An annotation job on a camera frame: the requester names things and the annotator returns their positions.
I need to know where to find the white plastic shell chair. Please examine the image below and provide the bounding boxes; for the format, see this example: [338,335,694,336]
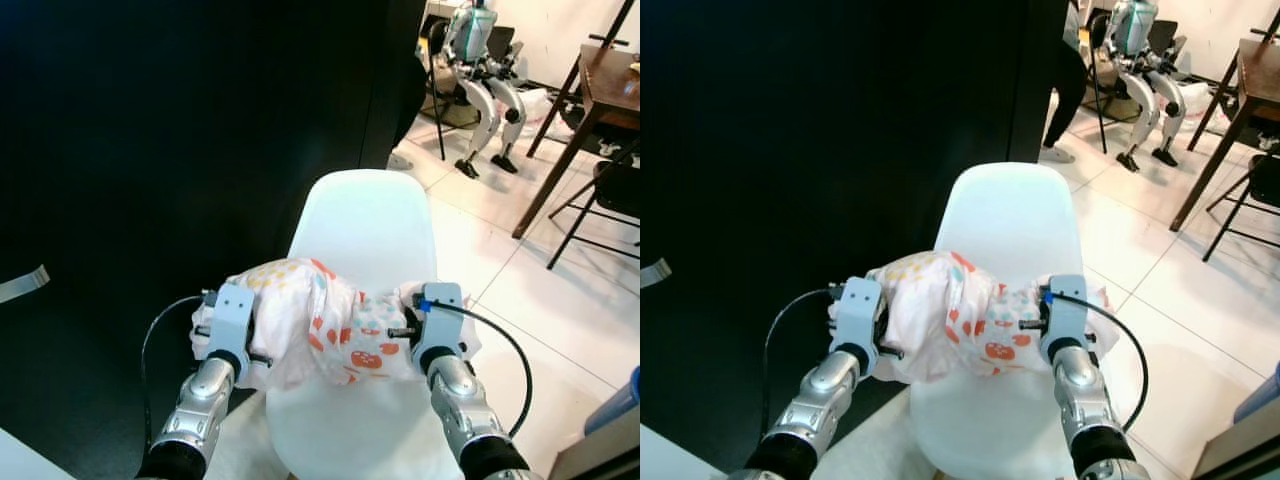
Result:
[905,162,1111,480]
[265,168,471,480]

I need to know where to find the blue plastic container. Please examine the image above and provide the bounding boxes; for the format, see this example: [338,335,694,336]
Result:
[585,365,641,436]
[1232,362,1280,423]

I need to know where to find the black partition panel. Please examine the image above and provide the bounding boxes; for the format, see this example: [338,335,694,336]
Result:
[640,0,1069,476]
[0,0,428,480]

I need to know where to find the person in black clothes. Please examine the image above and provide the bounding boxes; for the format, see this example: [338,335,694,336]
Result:
[1040,0,1086,164]
[385,0,431,171]

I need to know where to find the beige cardboard box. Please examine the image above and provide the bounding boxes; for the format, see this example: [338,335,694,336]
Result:
[548,405,641,480]
[1190,400,1280,480]

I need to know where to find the silver humanoid robot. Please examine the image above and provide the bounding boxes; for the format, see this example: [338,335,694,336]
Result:
[440,0,531,179]
[1100,0,1186,171]

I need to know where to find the dark wooden stand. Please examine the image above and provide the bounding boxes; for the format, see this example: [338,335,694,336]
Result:
[1188,8,1280,153]
[527,0,638,158]

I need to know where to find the dark wooden table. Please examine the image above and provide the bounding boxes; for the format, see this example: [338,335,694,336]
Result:
[512,42,641,241]
[1170,38,1280,233]

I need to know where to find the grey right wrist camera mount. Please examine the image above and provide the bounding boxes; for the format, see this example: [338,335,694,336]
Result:
[1040,275,1089,363]
[412,282,466,371]

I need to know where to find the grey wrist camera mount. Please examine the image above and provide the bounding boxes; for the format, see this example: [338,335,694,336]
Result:
[412,282,466,371]
[205,283,256,359]
[838,277,886,351]
[1040,275,1089,363]

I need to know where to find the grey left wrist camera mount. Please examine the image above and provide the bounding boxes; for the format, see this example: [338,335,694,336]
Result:
[205,283,256,359]
[838,277,886,351]

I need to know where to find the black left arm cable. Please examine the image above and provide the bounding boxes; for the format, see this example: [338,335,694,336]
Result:
[139,292,207,451]
[763,288,837,441]

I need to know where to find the black metal frame chair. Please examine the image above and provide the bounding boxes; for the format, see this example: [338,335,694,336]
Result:
[547,140,641,271]
[1203,150,1280,263]

